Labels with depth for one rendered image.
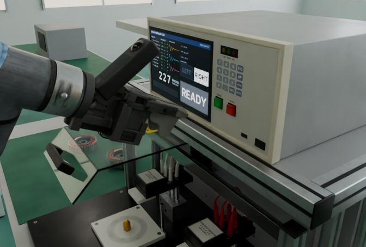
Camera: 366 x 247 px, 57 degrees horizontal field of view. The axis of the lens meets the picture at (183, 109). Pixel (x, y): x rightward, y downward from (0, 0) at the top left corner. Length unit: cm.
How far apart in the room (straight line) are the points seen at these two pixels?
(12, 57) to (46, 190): 82
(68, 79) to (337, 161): 46
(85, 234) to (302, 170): 62
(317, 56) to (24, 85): 44
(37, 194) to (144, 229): 42
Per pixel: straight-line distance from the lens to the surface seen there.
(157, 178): 89
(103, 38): 557
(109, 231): 97
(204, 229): 74
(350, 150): 69
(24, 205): 119
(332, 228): 64
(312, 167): 61
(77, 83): 48
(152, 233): 94
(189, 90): 74
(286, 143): 61
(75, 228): 102
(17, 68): 46
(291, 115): 59
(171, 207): 96
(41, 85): 46
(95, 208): 107
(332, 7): 801
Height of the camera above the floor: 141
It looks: 22 degrees down
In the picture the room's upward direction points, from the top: straight up
